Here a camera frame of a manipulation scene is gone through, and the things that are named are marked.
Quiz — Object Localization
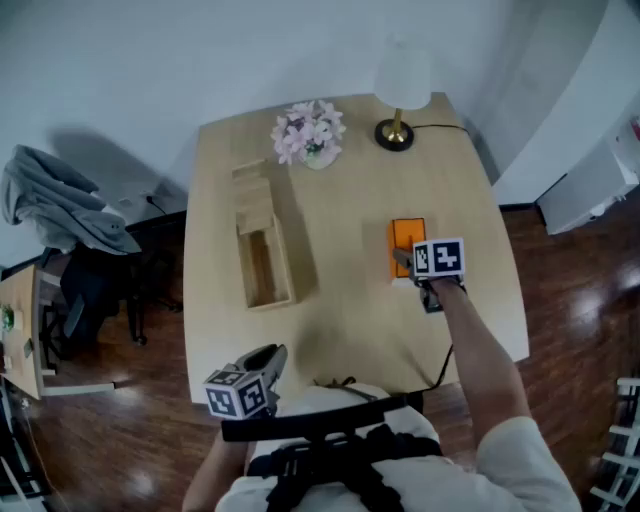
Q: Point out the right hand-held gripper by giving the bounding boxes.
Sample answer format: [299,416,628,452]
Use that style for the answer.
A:
[392,237,470,315]

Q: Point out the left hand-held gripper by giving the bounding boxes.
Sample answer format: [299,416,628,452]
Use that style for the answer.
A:
[203,343,290,421]

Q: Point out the orange packet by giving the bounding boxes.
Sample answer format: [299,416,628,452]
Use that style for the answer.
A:
[386,217,428,290]

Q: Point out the person's left forearm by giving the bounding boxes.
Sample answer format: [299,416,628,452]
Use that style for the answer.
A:
[181,428,251,512]

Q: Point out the person's right forearm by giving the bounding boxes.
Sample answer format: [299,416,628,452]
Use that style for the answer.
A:
[433,280,527,454]

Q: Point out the black chest harness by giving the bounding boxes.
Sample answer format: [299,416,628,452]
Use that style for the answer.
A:
[220,395,444,512]

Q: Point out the light wooden box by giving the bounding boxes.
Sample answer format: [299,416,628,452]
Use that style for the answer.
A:
[234,209,297,312]

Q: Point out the pink flowers in white pot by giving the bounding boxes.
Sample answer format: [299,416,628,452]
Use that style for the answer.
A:
[270,99,348,171]

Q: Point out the wooden sliding box lid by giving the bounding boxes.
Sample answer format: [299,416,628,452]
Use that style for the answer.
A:
[231,158,275,229]

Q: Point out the white shade brass table lamp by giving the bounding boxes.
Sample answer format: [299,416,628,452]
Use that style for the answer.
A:
[373,33,433,152]

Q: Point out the black office chair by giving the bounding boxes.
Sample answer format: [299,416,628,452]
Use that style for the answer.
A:
[38,234,174,362]

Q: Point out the white cabinet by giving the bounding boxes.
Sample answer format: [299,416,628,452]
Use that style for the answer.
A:
[536,138,640,237]

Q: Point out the person's white shirt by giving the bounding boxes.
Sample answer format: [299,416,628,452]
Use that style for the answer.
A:
[214,382,584,512]

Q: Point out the small wooden side desk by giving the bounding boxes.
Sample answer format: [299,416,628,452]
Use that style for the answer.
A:
[0,263,117,401]

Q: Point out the small green plant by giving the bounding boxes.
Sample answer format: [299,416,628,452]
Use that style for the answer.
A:
[0,303,26,334]

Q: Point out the gray jacket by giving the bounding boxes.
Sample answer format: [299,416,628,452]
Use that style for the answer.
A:
[0,144,144,257]

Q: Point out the white rack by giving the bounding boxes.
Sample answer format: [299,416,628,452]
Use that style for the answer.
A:
[588,377,640,512]

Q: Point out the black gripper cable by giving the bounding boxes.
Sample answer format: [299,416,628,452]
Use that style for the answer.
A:
[421,343,455,393]

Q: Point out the black lamp cable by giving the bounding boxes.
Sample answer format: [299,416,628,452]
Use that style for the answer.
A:
[410,123,472,137]

